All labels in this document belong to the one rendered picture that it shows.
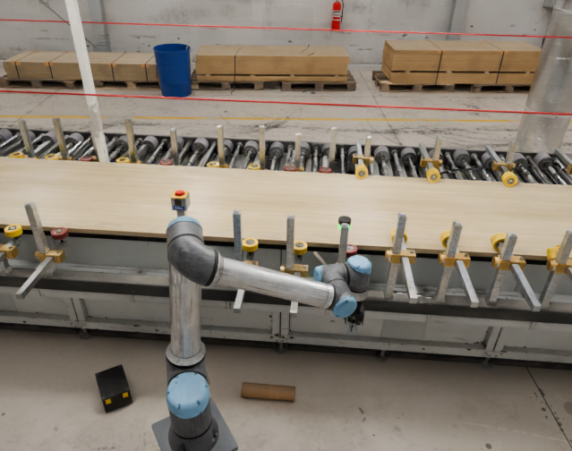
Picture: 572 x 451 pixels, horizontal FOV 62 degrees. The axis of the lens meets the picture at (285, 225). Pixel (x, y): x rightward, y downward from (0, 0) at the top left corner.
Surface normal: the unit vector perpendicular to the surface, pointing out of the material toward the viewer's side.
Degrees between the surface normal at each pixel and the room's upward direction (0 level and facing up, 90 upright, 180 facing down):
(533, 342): 90
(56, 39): 90
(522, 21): 90
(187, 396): 5
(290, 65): 90
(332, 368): 0
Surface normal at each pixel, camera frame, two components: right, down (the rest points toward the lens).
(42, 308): -0.11, 0.54
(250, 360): 0.01, -0.84
